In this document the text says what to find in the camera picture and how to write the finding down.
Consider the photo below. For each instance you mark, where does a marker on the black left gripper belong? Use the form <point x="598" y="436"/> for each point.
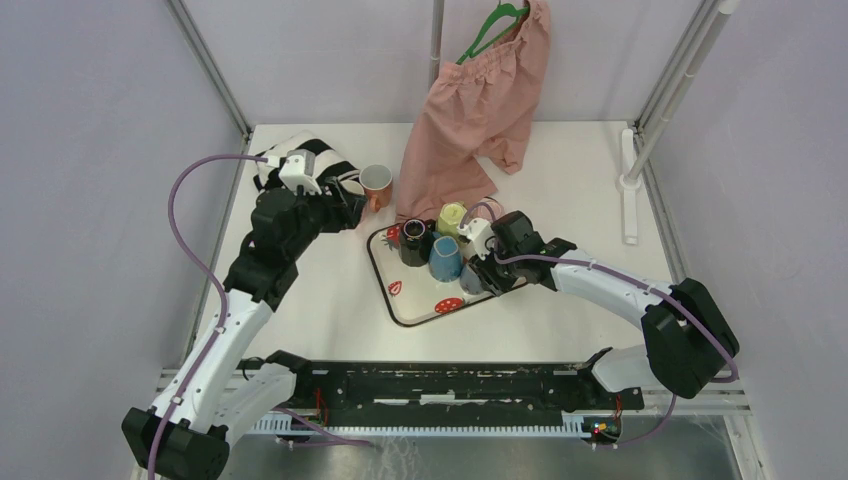
<point x="343" y="210"/>

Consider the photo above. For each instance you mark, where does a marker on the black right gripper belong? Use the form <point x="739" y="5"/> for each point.
<point x="484" y="271"/>

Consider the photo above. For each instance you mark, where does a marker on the grey blue mug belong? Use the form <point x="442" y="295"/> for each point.
<point x="469" y="281"/>

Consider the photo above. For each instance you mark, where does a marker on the floral salmon mug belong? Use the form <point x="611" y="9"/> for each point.
<point x="377" y="183"/>

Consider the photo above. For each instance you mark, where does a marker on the strawberry print tray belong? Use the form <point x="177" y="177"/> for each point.
<point x="411" y="295"/>

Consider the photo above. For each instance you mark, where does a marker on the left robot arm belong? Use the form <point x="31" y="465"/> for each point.
<point x="191" y="426"/>

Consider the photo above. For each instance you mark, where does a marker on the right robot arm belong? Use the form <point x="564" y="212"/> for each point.
<point x="687" y="342"/>

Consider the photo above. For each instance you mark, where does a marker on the bright blue mug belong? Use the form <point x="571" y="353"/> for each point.
<point x="445" y="260"/>

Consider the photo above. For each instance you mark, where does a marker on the pale pink faceted mug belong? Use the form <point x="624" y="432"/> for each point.
<point x="490" y="209"/>

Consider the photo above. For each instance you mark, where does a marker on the green faceted mug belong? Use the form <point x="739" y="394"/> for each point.
<point x="449" y="219"/>

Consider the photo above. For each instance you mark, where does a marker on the black faceted mug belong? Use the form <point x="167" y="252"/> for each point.
<point x="416" y="239"/>

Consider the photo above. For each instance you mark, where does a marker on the black white striped towel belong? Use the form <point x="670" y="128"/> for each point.
<point x="329" y="163"/>

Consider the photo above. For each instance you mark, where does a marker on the pink shorts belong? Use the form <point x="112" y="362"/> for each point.
<point x="483" y="107"/>

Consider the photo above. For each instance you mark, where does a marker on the centre metal pole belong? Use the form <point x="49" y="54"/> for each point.
<point x="438" y="7"/>

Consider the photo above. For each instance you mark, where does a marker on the green clothes hanger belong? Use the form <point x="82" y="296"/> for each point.
<point x="504" y="18"/>

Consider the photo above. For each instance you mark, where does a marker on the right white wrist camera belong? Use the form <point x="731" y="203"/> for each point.
<point x="475" y="238"/>

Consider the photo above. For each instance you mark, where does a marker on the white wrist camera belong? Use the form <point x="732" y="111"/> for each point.
<point x="295" y="172"/>
<point x="475" y="238"/>

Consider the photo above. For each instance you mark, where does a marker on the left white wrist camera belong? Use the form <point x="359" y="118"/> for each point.
<point x="295" y="172"/>

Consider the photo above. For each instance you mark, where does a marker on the white cable duct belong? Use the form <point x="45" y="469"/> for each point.
<point x="569" y="426"/>

